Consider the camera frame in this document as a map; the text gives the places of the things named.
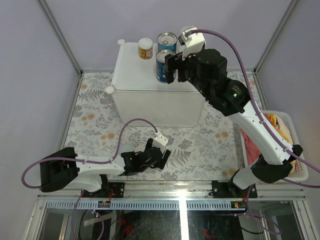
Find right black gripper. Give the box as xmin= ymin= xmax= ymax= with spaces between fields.
xmin=162 ymin=48 xmax=211 ymax=98

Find blue can silver top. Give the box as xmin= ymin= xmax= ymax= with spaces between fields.
xmin=156 ymin=49 xmax=175 ymax=84

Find blue can with clear lid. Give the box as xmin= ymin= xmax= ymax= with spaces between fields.
xmin=157 ymin=32 xmax=178 ymax=53

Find short orange can white lid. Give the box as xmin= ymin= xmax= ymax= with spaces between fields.
xmin=138 ymin=38 xmax=153 ymax=60

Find orange tall can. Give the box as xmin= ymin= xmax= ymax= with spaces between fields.
xmin=179 ymin=25 xmax=194 ymax=37

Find white plastic cube cabinet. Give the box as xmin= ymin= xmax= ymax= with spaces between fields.
xmin=105 ymin=42 xmax=205 ymax=128

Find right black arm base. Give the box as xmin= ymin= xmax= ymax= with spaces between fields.
xmin=208 ymin=180 xmax=249 ymax=199

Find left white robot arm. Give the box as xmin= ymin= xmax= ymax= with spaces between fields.
xmin=40 ymin=134 xmax=171 ymax=198

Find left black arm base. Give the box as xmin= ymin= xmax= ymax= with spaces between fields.
xmin=82 ymin=174 xmax=125 ymax=199

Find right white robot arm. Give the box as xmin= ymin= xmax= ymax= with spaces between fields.
xmin=164 ymin=49 xmax=303 ymax=198

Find red cloth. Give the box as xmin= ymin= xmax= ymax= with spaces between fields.
xmin=241 ymin=129 xmax=261 ymax=165

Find yellow cloth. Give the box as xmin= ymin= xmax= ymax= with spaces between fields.
xmin=267 ymin=113 xmax=293 ymax=144

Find white laundry basket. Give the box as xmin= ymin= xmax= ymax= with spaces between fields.
xmin=240 ymin=110 xmax=309 ymax=183

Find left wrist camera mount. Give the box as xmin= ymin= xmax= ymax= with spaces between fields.
xmin=152 ymin=131 xmax=169 ymax=152

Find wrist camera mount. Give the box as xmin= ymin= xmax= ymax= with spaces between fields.
xmin=152 ymin=131 xmax=169 ymax=152
xmin=179 ymin=32 xmax=206 ymax=60

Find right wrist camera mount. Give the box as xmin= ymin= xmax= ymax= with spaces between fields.
xmin=179 ymin=32 xmax=206 ymax=60

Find aluminium rail frame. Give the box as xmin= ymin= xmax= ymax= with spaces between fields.
xmin=37 ymin=179 xmax=306 ymax=201

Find white slotted cable duct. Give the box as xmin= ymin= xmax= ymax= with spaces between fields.
xmin=46 ymin=199 xmax=246 ymax=211

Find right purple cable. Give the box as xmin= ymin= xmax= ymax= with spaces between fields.
xmin=184 ymin=29 xmax=320 ymax=235

